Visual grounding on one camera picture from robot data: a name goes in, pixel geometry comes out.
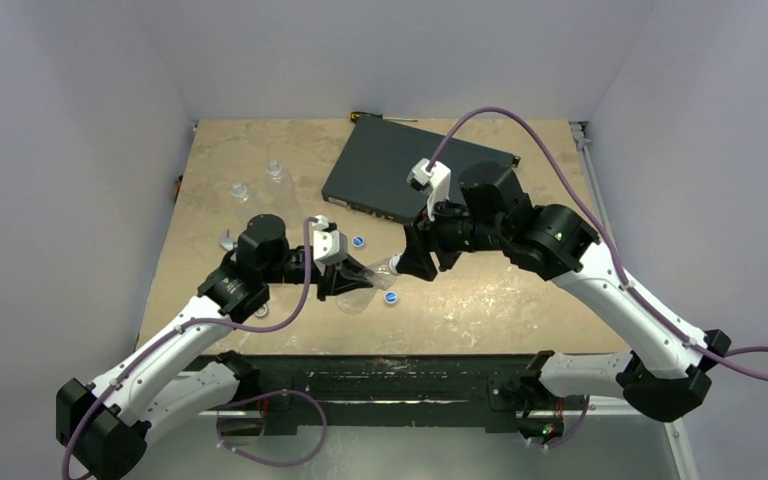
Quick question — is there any clear plastic bottle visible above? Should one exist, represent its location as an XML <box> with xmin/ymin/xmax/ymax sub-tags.
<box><xmin>267</xmin><ymin>159</ymin><xmax>302</xmax><ymax>225</ymax></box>
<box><xmin>230</xmin><ymin>182</ymin><xmax>266</xmax><ymax>229</ymax></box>
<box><xmin>336</xmin><ymin>258</ymin><xmax>399</xmax><ymax>315</ymax></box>

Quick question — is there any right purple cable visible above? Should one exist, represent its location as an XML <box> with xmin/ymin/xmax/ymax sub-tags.
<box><xmin>427</xmin><ymin>107</ymin><xmax>768</xmax><ymax>452</ymax></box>

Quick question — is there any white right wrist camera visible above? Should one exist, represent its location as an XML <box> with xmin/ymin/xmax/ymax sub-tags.
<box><xmin>407</xmin><ymin>158</ymin><xmax>451</xmax><ymax>222</ymax></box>

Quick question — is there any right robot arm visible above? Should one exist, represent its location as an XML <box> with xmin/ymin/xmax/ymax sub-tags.
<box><xmin>395</xmin><ymin>159</ymin><xmax>731</xmax><ymax>423</ymax></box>

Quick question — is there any black flat electronics box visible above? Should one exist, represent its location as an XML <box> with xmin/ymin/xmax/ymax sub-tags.
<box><xmin>321</xmin><ymin>113</ymin><xmax>522</xmax><ymax>227</ymax></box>

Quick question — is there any red handled adjustable wrench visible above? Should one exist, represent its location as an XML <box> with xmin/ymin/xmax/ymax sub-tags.
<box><xmin>218</xmin><ymin>230</ymin><xmax>269</xmax><ymax>318</ymax></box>

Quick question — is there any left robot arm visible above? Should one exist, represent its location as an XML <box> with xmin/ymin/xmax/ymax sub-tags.
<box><xmin>56</xmin><ymin>214</ymin><xmax>371</xmax><ymax>479</ymax></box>

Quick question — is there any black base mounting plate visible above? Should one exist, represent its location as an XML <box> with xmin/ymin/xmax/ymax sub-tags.
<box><xmin>184</xmin><ymin>351</ymin><xmax>595</xmax><ymax>436</ymax></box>

